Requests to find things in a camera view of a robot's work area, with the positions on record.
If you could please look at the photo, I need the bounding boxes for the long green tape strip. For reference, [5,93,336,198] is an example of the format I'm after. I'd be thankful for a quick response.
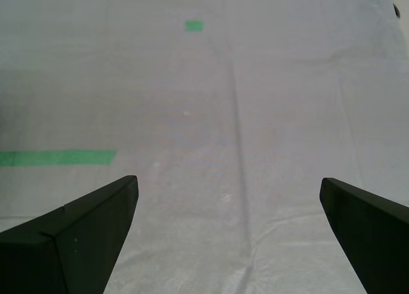
[0,150,118,167]

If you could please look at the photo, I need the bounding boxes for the small green tape mark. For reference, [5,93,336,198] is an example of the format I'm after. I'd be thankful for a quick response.
[185,20,205,33]

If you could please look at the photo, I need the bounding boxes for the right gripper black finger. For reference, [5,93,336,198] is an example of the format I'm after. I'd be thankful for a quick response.
[0,174,139,294]
[320,177,409,294]

